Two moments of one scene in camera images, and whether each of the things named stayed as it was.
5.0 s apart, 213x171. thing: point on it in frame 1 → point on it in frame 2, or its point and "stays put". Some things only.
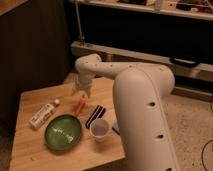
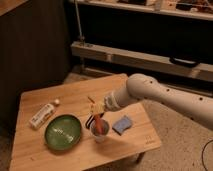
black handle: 185,62 stays put
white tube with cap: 42,113 stays put
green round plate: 62,132 stays put
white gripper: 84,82 → 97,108
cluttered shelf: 191,9 stays put
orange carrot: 80,105 → 99,123
